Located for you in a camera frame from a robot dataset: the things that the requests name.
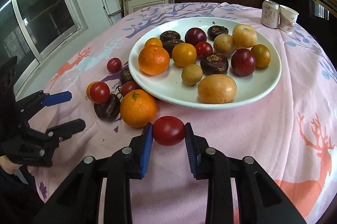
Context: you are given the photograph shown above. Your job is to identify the orange cherry tomato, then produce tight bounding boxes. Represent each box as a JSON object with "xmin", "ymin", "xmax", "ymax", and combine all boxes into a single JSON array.
[
  {"xmin": 144, "ymin": 37, "xmax": 163, "ymax": 47},
  {"xmin": 86, "ymin": 81, "xmax": 98, "ymax": 101},
  {"xmin": 172, "ymin": 43, "xmax": 197, "ymax": 68}
]

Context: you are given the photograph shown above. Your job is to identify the large orange mandarin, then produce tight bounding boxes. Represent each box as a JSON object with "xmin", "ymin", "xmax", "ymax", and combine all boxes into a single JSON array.
[{"xmin": 138, "ymin": 45, "xmax": 170, "ymax": 76}]

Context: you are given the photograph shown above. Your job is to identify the pale yellow passion fruit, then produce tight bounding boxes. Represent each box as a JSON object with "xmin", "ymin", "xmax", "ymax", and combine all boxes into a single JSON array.
[{"xmin": 198, "ymin": 74, "xmax": 237, "ymax": 104}]

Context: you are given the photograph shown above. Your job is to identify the dark water chestnut front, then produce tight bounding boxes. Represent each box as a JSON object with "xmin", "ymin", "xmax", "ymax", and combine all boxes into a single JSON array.
[{"xmin": 163, "ymin": 39, "xmax": 184, "ymax": 58}]

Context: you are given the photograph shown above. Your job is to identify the small yellow longan fruit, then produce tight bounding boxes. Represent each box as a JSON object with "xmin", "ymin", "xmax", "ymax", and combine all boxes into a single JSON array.
[{"xmin": 181, "ymin": 64, "xmax": 203, "ymax": 86}]

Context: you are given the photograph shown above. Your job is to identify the dark red plum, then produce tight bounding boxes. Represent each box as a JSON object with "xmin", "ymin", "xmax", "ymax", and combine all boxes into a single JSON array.
[
  {"xmin": 231, "ymin": 48, "xmax": 255, "ymax": 77},
  {"xmin": 185, "ymin": 27, "xmax": 207, "ymax": 46}
]

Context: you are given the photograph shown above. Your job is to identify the large dark water chestnut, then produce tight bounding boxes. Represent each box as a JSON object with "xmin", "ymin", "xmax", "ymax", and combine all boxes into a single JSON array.
[{"xmin": 200, "ymin": 53, "xmax": 229, "ymax": 75}]

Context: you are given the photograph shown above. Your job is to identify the yellow orange tomato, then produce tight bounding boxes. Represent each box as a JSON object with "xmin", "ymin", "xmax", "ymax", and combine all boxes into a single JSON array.
[{"xmin": 251, "ymin": 44, "xmax": 271, "ymax": 68}]

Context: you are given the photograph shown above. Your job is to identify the red cherry tomato front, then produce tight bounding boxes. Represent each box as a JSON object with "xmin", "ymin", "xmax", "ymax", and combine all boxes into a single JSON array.
[{"xmin": 195, "ymin": 41, "xmax": 213, "ymax": 59}]

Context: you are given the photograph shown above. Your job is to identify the pale yellow small fruit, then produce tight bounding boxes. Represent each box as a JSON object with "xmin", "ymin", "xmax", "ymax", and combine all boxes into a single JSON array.
[{"xmin": 213, "ymin": 33, "xmax": 236, "ymax": 57}]

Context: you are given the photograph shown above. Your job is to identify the pale yellow round fruit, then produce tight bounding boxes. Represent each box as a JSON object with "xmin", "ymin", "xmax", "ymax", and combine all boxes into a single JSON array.
[{"xmin": 232, "ymin": 24, "xmax": 258, "ymax": 49}]

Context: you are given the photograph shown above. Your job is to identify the person's left hand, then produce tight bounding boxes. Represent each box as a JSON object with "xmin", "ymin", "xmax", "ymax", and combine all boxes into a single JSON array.
[{"xmin": 0, "ymin": 156, "xmax": 39, "ymax": 175}]

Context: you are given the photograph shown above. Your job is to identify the small red cherry tomato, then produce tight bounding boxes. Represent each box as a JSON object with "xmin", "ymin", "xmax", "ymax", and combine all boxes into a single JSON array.
[{"xmin": 106, "ymin": 57, "xmax": 122, "ymax": 73}]

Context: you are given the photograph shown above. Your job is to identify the left aluminium window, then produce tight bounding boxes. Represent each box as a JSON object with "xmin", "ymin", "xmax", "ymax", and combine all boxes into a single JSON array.
[{"xmin": 1, "ymin": 0, "xmax": 87, "ymax": 94}]

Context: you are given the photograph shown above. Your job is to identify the white oval plate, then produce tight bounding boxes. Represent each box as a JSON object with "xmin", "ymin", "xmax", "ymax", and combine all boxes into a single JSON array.
[{"xmin": 128, "ymin": 17, "xmax": 282, "ymax": 109}]

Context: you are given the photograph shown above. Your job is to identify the pink beverage can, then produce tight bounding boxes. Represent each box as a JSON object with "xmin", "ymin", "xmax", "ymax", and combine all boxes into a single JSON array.
[{"xmin": 261, "ymin": 0, "xmax": 280, "ymax": 29}]

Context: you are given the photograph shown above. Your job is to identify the white paper cup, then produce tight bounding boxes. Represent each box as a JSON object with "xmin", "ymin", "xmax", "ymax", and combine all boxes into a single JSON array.
[{"xmin": 279, "ymin": 5, "xmax": 299, "ymax": 34}]

